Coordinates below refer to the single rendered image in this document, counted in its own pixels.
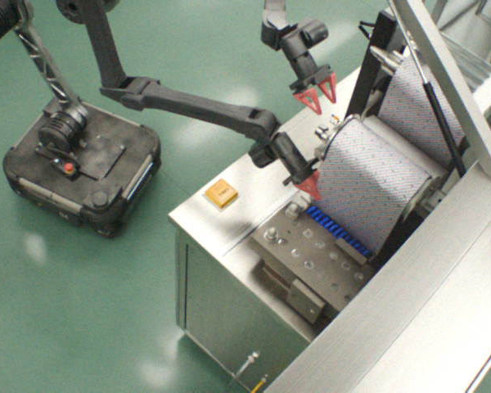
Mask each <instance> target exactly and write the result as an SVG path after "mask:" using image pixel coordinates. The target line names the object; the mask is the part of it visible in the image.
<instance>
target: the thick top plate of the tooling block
mask: <svg viewBox="0 0 491 393"><path fill-rule="evenodd" d="M291 202H293V201H289V202H288V203H286V205H285V206H284V207H283V208H281V209H280V210H279V211H278V212H277V213H276V214H274V215H273V217H272V218H271V219H269V220H268V221H267V222H265V223H264V224H263V225H261V227H260V228H259V229H258V230H257V231H255V232H253V233H252V234H251V235H250V243H249V247H250V249H251V250H252V251H254V252H255V253H257V254H258V255H259V256H260V257H261V258H263V259H264V261H265V262H266V263H268V264H270V265H271V266H272V267H273V268H274V269H275V270H276V271H278V272H279V273H280V274H281V276H283V277H284V278H285V279H286V280H287V281H288V282H289V283H290V284H292V283H293V282H294V281H295V280H296V279H297V278H298V279H299V280H300V281H301V282H302V283H303V284H305V285H306V286H307V287H308V288H309V289H310V290H312V291H313V292H314V293H315V294H316V295H317V296H319V297H320V298H321V299H322V300H323V301H324V302H326V303H327V304H326V306H325V307H324V308H323V310H322V311H323V312H324V313H325V314H326V315H328V316H330V317H331V318H332V319H333V320H334V319H335V318H336V317H337V316H338V315H339V313H340V312H341V311H342V309H344V308H345V307H346V306H347V305H348V304H349V303H350V302H351V300H352V299H353V298H354V297H355V296H356V295H357V294H358V293H359V292H360V291H361V290H362V289H363V288H364V287H365V286H366V285H367V284H368V283H369V282H370V280H371V279H373V278H374V277H375V275H376V274H377V271H375V270H374V269H373V268H372V267H370V266H369V265H368V264H365V265H364V266H363V267H362V268H359V267H358V266H357V265H356V264H355V263H354V262H353V261H352V260H350V259H349V258H348V256H347V255H345V254H344V253H343V252H342V251H339V250H338V249H337V248H336V247H334V244H335V242H336V240H337V238H335V237H334V236H333V235H332V234H330V233H329V232H328V231H327V230H326V229H325V228H324V227H323V226H322V225H320V224H319V223H318V222H316V221H315V220H314V219H313V218H311V217H309V215H308V214H307V213H305V212H304V211H302V212H299V214H298V217H297V218H296V219H289V218H287V217H286V215H285V211H286V209H288V206H289V205H290V203H291ZM272 225H274V227H275V228H277V230H278V240H276V241H275V242H274V243H270V242H266V241H265V240H264V233H265V232H266V230H268V228H270V227H272Z"/></svg>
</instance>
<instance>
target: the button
mask: <svg viewBox="0 0 491 393"><path fill-rule="evenodd" d="M205 195H206V196H207V197H208V198H209V199H210V200H211V201H212V202H214V203H216V204H217V205H218V207H219V208H220V209H222V208H223V207H224V206H226V205H227V204H228V203H229V202H230V201H231V200H233V199H234V198H235V197H237V196H238V191H237V190H236V189H235V188H233V187H232V186H231V185H230V183H228V182H227V181H226V180H224V179H223V178H221V179H219V180H218V181H217V182H216V183H213V185H212V186H210V187H209V188H208V189H206V190H205Z"/></svg>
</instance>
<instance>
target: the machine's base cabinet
mask: <svg viewBox="0 0 491 393"><path fill-rule="evenodd" d="M175 229H176V248H175V296H176V324H177V325H178V326H179V327H180V328H181V329H182V330H183V331H184V332H185V333H186V334H187V335H188V336H189V337H190V338H191V339H192V340H193V341H194V342H195V343H196V344H197V345H198V346H199V347H200V348H201V349H202V350H203V351H204V352H205V353H206V354H208V355H209V356H210V357H211V358H212V359H213V360H214V361H215V362H216V363H217V364H218V365H219V366H220V367H221V368H223V369H224V370H225V371H226V372H227V373H228V374H229V375H230V376H231V377H232V378H233V377H234V375H235V374H236V372H237V370H240V369H241V367H242V366H243V365H244V363H245V362H246V361H247V359H246V358H247V357H248V356H249V355H250V356H252V357H253V358H254V360H255V362H254V363H253V364H250V365H249V367H248V368H247V369H246V370H245V371H244V372H243V373H242V375H241V376H240V377H239V379H237V381H236V382H238V383H239V384H240V385H241V386H242V387H243V388H244V389H245V390H246V391H247V392H248V393H251V392H252V390H253V389H254V388H255V387H256V385H258V384H259V383H260V378H261V377H265V378H266V380H267V381H266V382H265V383H264V384H263V383H262V384H261V386H260V387H259V388H258V389H256V391H255V392H254V393H263V392H264V391H265V390H266V389H267V388H268V386H269V385H270V384H271V383H272V382H273V381H274V380H275V379H277V378H278V377H279V376H280V374H281V373H282V372H283V371H284V370H285V369H286V368H287V367H288V366H289V365H290V364H292V362H293V361H294V360H295V359H296V358H297V357H298V356H299V355H300V354H301V353H302V352H303V350H305V349H306V348H307V346H306V345H305V344H304V343H302V342H301V341H300V340H299V339H298V338H297V337H295V336H294V335H293V334H292V333H291V332H290V331H289V330H288V329H287V328H286V327H283V326H282V325H281V324H280V323H279V322H278V321H277V320H276V319H275V318H274V317H273V316H272V315H271V314H269V313H268V312H267V311H266V310H265V309H263V307H262V306H261V305H260V304H259V303H258V302H257V301H255V300H254V299H253V298H251V297H250V296H249V295H248V294H247V293H246V292H245V291H243V290H242V288H240V287H239V286H238V285H237V284H236V283H235V282H234V281H233V280H231V279H230V278H229V277H228V276H227V275H226V274H225V272H224V271H222V270H221V269H219V268H218V267H217V266H216V265H215V264H214V263H213V261H212V260H210V259H209V258H207V257H206V256H205V255H204V254H203V253H202V252H201V251H200V250H199V249H198V248H196V247H195V246H194V245H193V244H192V243H191V242H190V241H189V239H187V238H186V237H184V236H183V235H182V234H181V233H180V232H179V231H178V229H177V228H175Z"/></svg>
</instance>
